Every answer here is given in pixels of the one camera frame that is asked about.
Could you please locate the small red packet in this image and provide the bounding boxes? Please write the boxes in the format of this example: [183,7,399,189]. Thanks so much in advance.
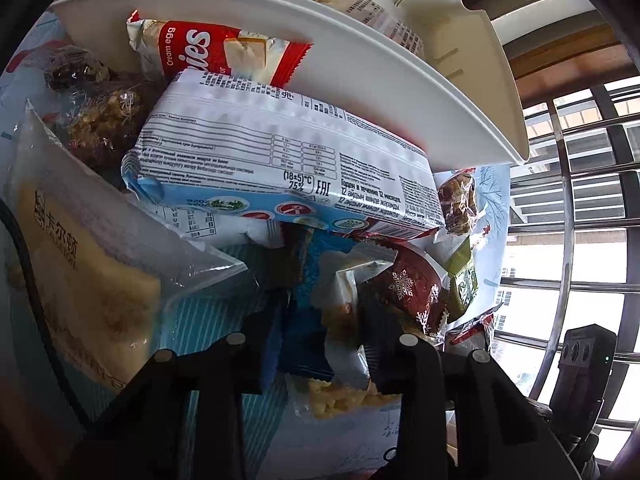
[447,310,501,346]

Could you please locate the dark dried fruit packet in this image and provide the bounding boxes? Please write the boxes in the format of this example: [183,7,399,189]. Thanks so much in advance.
[30,42,111,93]

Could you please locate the black cable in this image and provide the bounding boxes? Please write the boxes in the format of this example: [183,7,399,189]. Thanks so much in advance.
[0,200,96,431]

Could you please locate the green snack packet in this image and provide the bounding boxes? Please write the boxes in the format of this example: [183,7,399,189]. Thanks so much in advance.
[442,237,480,323]

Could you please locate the red white cookie packet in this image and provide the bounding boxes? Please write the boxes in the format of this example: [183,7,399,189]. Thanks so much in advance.
[125,10,313,86]

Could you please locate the clear walnut snack packet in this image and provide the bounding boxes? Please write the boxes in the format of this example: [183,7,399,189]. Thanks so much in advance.
[55,80,161,171]

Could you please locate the white plastic bin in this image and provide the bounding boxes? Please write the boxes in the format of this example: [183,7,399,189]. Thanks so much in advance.
[50,0,531,166]

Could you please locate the wooden window frame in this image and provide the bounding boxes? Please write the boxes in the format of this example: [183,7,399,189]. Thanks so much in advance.
[465,0,640,91]

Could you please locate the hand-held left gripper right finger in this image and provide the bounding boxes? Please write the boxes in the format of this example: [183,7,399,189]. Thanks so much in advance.
[357,290,581,480]

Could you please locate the clear bread packet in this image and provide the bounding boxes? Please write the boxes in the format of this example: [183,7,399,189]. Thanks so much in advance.
[10,100,248,391]

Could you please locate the white printed snack packet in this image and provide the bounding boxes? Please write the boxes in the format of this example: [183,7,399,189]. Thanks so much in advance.
[170,200,286,250]

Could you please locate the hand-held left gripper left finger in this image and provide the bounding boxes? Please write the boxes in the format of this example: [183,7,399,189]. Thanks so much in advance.
[65,290,291,480]

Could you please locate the metal window grille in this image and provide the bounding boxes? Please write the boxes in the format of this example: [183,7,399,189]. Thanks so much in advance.
[510,75,640,461]

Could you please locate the large blue white wafer packet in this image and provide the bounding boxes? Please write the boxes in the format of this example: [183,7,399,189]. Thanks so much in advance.
[121,69,447,241]

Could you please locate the clear yellow crisp packet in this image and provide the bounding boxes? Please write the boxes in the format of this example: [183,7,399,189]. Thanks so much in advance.
[300,250,406,421]

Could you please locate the small nut bar packet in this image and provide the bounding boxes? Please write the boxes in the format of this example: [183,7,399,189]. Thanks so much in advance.
[437,169,488,237]

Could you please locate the blue snack packet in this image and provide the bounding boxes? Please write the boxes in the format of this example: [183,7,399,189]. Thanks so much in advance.
[285,230,351,381]

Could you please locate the maroon snowflake packet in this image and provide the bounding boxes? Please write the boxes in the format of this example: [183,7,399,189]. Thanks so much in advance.
[360,242,448,336]

